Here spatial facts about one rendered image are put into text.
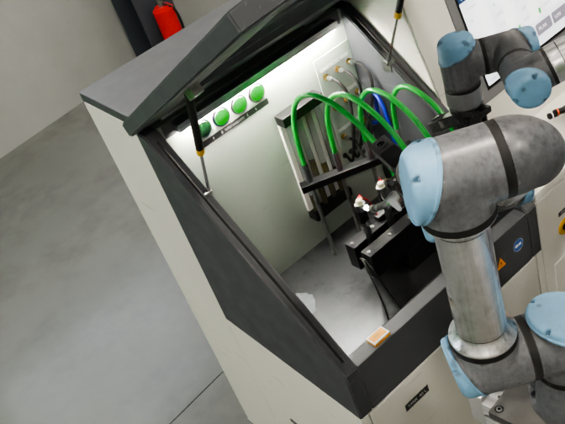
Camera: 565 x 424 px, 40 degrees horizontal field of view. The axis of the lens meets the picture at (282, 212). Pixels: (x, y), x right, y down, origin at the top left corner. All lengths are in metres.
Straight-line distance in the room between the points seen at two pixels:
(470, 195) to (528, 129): 0.12
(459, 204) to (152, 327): 2.69
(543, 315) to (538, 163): 0.37
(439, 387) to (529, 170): 1.10
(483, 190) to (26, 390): 2.93
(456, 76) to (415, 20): 0.50
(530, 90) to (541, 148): 0.39
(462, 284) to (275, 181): 1.03
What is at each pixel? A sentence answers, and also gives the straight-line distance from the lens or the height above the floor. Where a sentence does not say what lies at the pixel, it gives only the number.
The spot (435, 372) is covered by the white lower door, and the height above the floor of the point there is 0.73.
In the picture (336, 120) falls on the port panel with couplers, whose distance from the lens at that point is 2.27.
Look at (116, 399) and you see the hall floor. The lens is 3.46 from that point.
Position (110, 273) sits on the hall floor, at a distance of 4.11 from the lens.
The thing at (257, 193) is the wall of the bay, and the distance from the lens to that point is 2.16.
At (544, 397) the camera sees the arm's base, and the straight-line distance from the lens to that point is 1.53.
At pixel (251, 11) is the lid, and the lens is 1.18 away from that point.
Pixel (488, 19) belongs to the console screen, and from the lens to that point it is 2.27.
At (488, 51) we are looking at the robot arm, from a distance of 1.62.
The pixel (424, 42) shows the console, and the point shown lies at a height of 1.35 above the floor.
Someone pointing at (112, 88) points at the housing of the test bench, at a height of 1.50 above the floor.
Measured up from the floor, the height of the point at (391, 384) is 0.81.
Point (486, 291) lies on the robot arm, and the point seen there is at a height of 1.41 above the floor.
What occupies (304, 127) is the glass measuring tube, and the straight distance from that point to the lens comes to 2.18.
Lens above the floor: 2.31
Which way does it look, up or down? 35 degrees down
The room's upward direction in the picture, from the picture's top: 21 degrees counter-clockwise
